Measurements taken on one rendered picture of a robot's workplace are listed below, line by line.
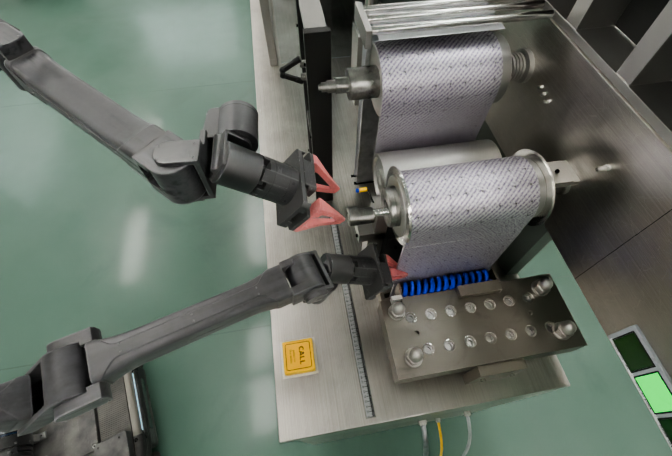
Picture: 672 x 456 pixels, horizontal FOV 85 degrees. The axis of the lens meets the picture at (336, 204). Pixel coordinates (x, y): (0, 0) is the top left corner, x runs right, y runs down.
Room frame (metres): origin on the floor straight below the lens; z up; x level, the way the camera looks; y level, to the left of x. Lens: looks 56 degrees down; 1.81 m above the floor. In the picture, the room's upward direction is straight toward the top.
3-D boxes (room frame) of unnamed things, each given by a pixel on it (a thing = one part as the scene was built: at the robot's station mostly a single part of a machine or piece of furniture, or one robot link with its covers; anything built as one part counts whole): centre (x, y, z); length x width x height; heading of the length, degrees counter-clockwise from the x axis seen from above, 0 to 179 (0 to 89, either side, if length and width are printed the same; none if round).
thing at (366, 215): (0.40, -0.07, 1.05); 0.06 x 0.05 x 0.31; 99
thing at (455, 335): (0.22, -0.31, 1.00); 0.40 x 0.16 x 0.06; 99
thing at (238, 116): (0.34, 0.17, 1.44); 0.12 x 0.12 x 0.09; 6
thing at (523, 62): (0.67, -0.36, 1.34); 0.07 x 0.07 x 0.07; 9
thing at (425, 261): (0.33, -0.24, 1.11); 0.23 x 0.01 x 0.18; 99
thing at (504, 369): (0.13, -0.34, 0.97); 0.10 x 0.03 x 0.11; 99
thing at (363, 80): (0.62, -0.05, 1.34); 0.06 x 0.06 x 0.06; 9
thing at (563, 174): (0.42, -0.41, 1.28); 0.06 x 0.05 x 0.02; 99
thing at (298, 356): (0.18, 0.09, 0.91); 0.07 x 0.07 x 0.02; 9
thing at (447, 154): (0.51, -0.22, 1.18); 0.26 x 0.12 x 0.12; 99
